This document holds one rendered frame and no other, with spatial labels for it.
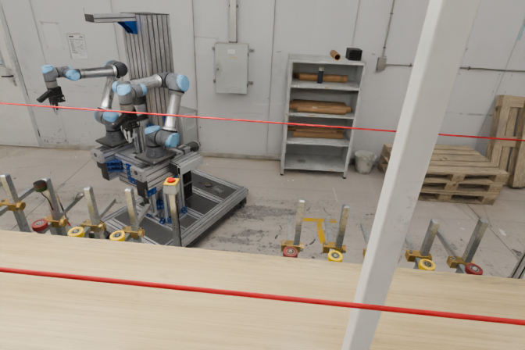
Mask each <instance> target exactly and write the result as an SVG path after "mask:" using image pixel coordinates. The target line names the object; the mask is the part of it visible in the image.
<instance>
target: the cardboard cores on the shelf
mask: <svg viewBox="0 0 525 350"><path fill-rule="evenodd" d="M294 78H299V80H314V81H317V78H318V73H295V76H294ZM347 80H348V75H339V74H324V75H323V81H328V82H342V83H346V82H347ZM289 109H297V112H300V113H324V114H336V115H345V114H346V113H350V112H351V106H346V104H345V103H344V102H327V101H313V100H301V99H293V101H290V102H289ZM287 130H293V133H292V137H297V138H333V139H342V138H343V129H334V128H322V127H299V126H287Z"/></svg>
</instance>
